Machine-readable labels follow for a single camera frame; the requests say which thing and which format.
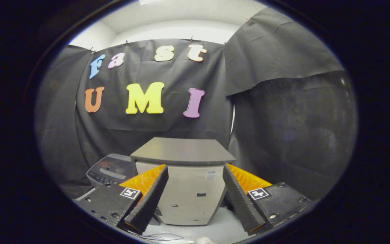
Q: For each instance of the grey washing machine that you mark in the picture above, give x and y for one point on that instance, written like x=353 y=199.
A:
x=96 y=177

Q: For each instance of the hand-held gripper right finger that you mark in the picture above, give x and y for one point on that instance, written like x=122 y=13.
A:
x=240 y=203

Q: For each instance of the beige cabinet with dark top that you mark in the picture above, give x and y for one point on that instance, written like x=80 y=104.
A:
x=188 y=189

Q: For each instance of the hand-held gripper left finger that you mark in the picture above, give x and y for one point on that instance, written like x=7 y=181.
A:
x=149 y=200

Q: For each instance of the black backdrop cloth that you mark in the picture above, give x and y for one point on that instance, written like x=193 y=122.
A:
x=174 y=125
x=293 y=125

